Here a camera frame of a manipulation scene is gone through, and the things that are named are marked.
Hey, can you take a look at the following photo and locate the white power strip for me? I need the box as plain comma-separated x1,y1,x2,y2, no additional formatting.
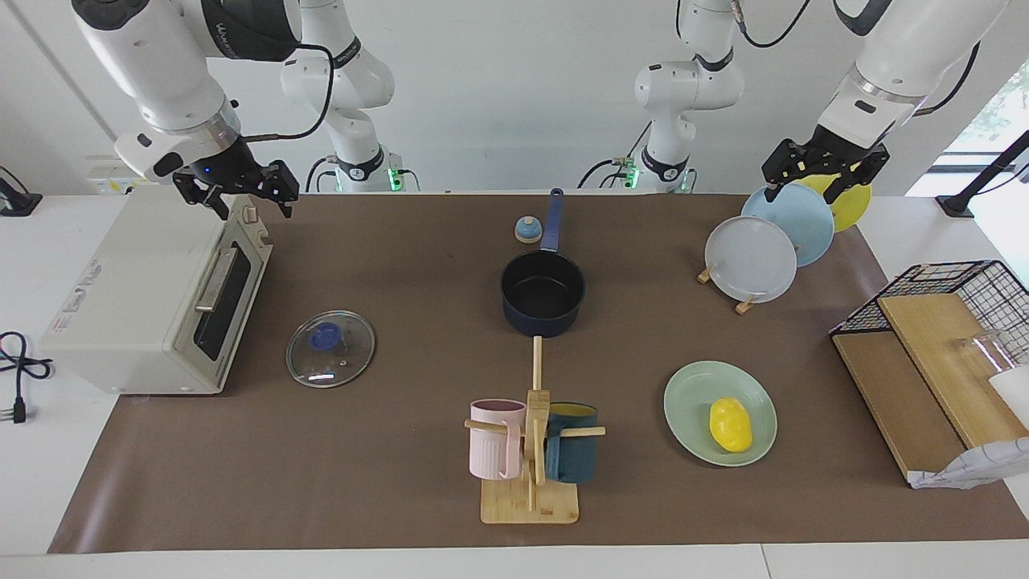
86,155,174,195

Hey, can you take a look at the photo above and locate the brown table mat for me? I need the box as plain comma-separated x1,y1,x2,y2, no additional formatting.
48,193,1029,554

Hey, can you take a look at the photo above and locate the black clamp base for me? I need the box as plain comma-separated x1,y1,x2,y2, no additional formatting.
0,166,43,216

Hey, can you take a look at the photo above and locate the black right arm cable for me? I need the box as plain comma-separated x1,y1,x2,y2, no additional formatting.
241,43,335,144

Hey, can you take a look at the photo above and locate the black camera stand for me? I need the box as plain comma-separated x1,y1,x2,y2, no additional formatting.
937,130,1029,218

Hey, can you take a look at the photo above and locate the wooden mug rack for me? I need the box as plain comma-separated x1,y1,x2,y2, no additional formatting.
464,336,606,525

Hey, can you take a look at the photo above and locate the dark teal mug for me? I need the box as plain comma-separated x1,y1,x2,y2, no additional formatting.
545,402,600,484

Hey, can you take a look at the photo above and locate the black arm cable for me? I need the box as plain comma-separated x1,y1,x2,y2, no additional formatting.
241,43,335,144
675,0,982,117

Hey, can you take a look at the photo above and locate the beige toaster oven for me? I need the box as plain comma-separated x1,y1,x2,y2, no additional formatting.
39,185,274,396

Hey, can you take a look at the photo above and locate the pink ribbed mug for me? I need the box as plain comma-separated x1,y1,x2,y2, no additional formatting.
469,399,527,482

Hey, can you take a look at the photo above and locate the black base cable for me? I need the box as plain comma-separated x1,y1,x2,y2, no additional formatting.
305,155,338,194
577,121,654,191

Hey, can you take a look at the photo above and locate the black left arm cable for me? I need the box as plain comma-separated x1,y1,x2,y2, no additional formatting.
675,0,982,117

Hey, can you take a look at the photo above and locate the yellow plate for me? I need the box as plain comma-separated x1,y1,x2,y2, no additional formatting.
796,175,872,233

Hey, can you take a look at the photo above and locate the clear glass cup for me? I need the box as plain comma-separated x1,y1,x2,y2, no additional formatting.
953,330,1015,379

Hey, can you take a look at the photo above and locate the wooden plate rack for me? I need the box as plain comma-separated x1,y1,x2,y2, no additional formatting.
697,261,757,315

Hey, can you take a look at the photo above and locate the white checked cloth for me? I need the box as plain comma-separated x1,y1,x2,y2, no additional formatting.
908,438,1029,490

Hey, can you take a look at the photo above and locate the white plastic cup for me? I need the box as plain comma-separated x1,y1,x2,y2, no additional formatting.
989,366,1029,427

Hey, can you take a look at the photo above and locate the glass lid with blue knob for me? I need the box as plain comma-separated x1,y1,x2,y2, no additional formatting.
285,310,376,389

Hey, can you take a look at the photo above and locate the black power cable with plug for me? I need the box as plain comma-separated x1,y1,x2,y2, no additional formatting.
0,331,55,425

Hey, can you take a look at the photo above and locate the grey plate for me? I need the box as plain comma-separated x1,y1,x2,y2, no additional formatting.
705,216,798,305

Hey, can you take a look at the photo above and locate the light green plate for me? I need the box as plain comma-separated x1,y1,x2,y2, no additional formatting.
663,360,778,468

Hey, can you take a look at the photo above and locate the black wire basket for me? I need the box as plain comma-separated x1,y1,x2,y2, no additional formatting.
830,260,1029,371

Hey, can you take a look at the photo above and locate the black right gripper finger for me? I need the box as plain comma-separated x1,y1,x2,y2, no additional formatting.
268,160,301,220
193,187,232,221

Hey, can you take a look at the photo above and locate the light blue plate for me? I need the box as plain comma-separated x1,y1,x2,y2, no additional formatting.
741,183,835,268

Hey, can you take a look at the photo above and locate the dark blue saucepan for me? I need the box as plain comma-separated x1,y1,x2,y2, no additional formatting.
500,188,586,339

